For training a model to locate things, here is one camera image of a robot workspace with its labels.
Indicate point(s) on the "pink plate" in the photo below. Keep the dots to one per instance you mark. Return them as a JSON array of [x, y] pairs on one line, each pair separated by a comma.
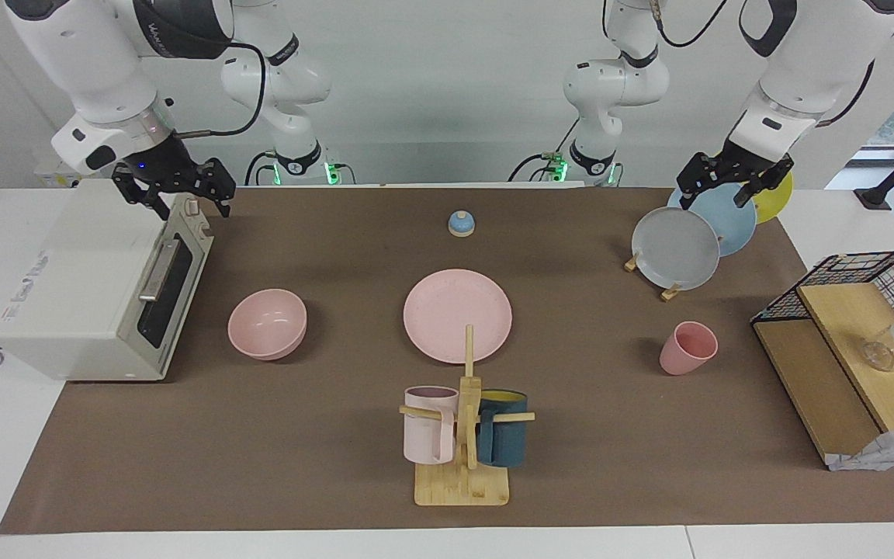
[[447, 310]]

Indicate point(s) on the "light blue plate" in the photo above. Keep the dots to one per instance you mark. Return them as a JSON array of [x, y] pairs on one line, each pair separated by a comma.
[[732, 227]]

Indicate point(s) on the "dark teal mug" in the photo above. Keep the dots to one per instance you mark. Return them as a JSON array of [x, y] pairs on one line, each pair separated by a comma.
[[505, 442]]

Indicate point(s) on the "brown table mat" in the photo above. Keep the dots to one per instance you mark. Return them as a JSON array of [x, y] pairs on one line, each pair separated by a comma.
[[261, 450]]

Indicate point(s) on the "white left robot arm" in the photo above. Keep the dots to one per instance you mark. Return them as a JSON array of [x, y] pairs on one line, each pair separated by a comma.
[[796, 70]]

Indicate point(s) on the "white wall socket box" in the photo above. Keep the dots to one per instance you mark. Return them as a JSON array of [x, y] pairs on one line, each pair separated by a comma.
[[47, 178]]

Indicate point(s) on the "wooden mug tree stand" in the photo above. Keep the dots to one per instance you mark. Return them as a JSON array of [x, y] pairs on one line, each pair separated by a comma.
[[462, 485]]

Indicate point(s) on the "light pink mug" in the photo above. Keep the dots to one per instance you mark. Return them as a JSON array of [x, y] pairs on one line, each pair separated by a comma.
[[424, 435]]

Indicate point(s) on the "wooden stepped shelf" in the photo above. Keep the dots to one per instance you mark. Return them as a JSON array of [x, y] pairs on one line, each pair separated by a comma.
[[812, 380]]

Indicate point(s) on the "clear glass cup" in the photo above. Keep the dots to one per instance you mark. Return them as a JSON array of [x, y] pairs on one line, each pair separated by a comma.
[[878, 353]]

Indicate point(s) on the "yellow plate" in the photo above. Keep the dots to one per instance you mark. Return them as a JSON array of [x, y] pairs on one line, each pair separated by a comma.
[[773, 206]]

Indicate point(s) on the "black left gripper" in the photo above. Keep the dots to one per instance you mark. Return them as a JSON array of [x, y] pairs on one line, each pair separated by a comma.
[[742, 169]]

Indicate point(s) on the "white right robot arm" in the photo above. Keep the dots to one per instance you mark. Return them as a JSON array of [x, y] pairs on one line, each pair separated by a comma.
[[98, 70]]

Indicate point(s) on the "white toaster oven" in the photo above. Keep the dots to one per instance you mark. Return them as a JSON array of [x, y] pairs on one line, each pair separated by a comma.
[[82, 272]]

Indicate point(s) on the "wooden plate rack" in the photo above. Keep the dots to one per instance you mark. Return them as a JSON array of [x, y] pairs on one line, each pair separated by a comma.
[[670, 293]]

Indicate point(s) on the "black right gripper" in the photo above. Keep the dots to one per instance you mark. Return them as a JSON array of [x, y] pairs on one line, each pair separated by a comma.
[[160, 167]]

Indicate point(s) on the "pink bowl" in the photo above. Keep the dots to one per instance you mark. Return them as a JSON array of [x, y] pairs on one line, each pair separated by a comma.
[[267, 326]]

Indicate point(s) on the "grey plate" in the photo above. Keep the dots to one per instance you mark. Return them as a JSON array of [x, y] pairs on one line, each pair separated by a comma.
[[673, 248]]

